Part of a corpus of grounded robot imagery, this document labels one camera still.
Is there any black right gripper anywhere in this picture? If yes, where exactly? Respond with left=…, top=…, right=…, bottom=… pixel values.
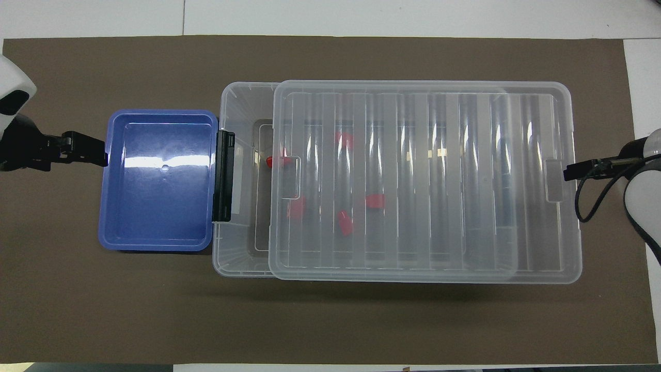
left=564, top=137, right=650, bottom=181

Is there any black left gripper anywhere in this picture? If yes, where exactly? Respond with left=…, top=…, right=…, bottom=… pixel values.
left=0, top=115, right=109, bottom=172

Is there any clear plastic box lid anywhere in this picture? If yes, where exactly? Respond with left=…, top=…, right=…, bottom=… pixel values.
left=269, top=80, right=583, bottom=285

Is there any blue plastic tray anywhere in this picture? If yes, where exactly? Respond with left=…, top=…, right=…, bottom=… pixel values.
left=98, top=109, right=219, bottom=252

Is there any black box latch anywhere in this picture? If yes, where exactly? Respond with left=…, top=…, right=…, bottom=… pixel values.
left=213, top=130, right=236, bottom=223

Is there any clear plastic storage box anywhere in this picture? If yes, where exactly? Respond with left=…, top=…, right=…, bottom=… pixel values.
left=212, top=82, right=520, bottom=278

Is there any brown table mat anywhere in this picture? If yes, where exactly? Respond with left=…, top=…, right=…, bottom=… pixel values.
left=0, top=35, right=659, bottom=365

